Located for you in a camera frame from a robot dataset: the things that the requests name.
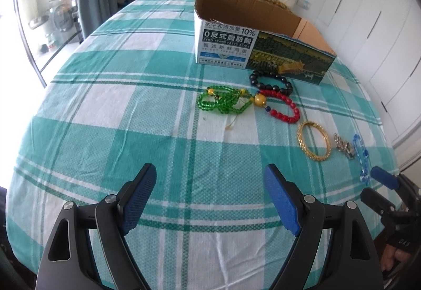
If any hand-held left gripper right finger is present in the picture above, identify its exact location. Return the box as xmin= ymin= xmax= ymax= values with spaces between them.
xmin=263 ymin=163 xmax=385 ymax=290

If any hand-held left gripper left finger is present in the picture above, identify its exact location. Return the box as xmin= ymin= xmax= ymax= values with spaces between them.
xmin=36 ymin=163 xmax=157 ymax=290

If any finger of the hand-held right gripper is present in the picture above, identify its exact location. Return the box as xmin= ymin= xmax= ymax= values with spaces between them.
xmin=360 ymin=187 xmax=395 ymax=216
xmin=371 ymin=167 xmax=421 ymax=202

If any blue crystal bracelet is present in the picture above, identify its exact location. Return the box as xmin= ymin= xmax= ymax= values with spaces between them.
xmin=353 ymin=134 xmax=372 ymax=184

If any silver metal keychain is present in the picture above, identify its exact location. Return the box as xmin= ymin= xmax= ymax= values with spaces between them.
xmin=334 ymin=133 xmax=357 ymax=159

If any gold bangle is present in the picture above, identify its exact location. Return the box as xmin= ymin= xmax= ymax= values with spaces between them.
xmin=298 ymin=121 xmax=330 ymax=162

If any red bead bracelet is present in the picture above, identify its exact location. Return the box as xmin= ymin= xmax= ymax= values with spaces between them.
xmin=253 ymin=90 xmax=300 ymax=125

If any black bead bracelet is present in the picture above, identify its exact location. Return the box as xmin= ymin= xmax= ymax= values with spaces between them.
xmin=249 ymin=70 xmax=294 ymax=96

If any green bead necklace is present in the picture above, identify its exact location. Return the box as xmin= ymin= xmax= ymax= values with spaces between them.
xmin=197 ymin=87 xmax=254 ymax=113

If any cardboard box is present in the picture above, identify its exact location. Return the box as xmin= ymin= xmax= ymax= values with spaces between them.
xmin=193 ymin=0 xmax=337 ymax=85

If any person's right hand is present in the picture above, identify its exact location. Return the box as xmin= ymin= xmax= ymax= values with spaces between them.
xmin=383 ymin=244 xmax=413 ymax=274

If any green white plaid tablecloth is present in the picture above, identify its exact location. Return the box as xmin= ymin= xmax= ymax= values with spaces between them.
xmin=7 ymin=0 xmax=400 ymax=290

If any white wardrobe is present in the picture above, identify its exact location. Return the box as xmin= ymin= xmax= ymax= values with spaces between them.
xmin=316 ymin=0 xmax=421 ymax=152

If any black framed glass door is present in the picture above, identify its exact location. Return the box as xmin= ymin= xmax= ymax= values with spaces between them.
xmin=13 ymin=0 xmax=83 ymax=87

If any grey washing machine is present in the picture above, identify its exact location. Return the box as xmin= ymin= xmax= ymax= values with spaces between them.
xmin=49 ymin=0 xmax=79 ymax=44

